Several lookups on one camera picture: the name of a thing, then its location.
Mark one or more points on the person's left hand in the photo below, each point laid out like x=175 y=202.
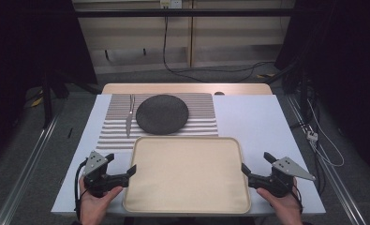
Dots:
x=93 y=206

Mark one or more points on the dark round plate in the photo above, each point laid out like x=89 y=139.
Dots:
x=162 y=114

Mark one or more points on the striped placemat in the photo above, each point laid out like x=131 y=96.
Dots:
x=201 y=109

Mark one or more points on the silver knife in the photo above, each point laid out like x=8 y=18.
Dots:
x=129 y=122

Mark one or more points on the black horizontal frame bar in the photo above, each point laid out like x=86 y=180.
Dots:
x=182 y=12

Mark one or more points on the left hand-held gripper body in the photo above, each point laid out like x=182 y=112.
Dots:
x=95 y=162

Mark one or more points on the person's right hand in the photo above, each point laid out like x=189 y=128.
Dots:
x=284 y=209

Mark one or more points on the yellow tape strip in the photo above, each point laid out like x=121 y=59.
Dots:
x=37 y=102
x=265 y=75

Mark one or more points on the white power strip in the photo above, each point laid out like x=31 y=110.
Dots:
x=312 y=135

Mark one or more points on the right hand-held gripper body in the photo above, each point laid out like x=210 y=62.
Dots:
x=287 y=170

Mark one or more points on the beige tray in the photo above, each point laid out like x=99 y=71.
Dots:
x=187 y=176

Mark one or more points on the small black stick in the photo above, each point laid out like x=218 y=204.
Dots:
x=70 y=133

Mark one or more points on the aluminium floor rail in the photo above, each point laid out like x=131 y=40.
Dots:
x=335 y=181
x=26 y=175

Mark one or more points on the white wall socket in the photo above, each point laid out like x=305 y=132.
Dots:
x=170 y=3

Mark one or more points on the small dark object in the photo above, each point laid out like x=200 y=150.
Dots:
x=219 y=93

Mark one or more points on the black metal stand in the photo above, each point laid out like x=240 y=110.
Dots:
x=47 y=103

